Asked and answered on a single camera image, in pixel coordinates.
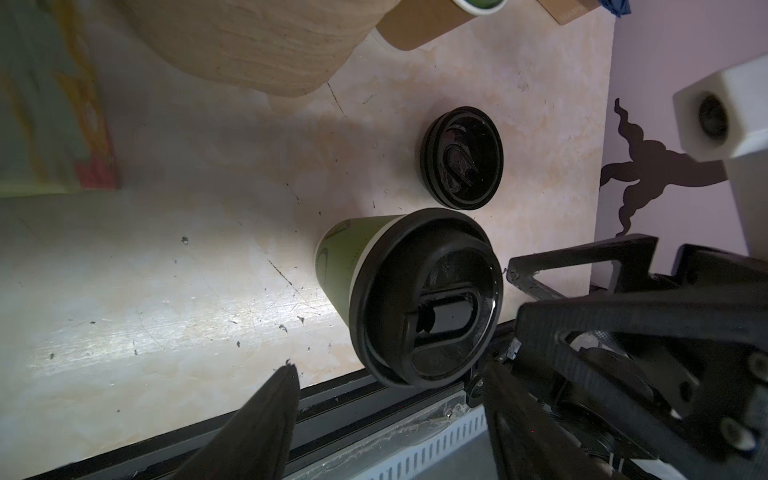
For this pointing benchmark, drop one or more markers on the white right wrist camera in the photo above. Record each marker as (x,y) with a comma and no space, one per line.
(724,117)

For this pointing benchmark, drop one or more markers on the white green paper cup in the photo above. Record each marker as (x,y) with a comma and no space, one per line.
(348,258)

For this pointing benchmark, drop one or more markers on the white slotted cable duct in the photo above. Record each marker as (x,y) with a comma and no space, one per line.
(407,448)

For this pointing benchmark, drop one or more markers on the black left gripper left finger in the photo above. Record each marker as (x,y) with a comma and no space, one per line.
(255,442)

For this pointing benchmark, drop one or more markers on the black cup lid stack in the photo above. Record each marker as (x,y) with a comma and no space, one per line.
(461,159)

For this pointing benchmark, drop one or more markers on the brown cardboard napkin box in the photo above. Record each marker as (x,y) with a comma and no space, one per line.
(565,11)

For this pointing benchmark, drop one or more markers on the blue napkin stack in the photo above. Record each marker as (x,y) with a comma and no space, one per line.
(618,8)

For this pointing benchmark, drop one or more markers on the stacked paper cups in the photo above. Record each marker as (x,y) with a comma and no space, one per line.
(413,23)

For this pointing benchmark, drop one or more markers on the white paper takeout bag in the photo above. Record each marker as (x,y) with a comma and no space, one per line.
(54,135)

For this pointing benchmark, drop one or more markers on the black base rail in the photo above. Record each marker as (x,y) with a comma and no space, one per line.
(331,415)

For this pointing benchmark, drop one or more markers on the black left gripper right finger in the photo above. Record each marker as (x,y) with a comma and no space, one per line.
(526,443)

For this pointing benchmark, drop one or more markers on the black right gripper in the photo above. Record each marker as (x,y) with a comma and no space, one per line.
(677,362)

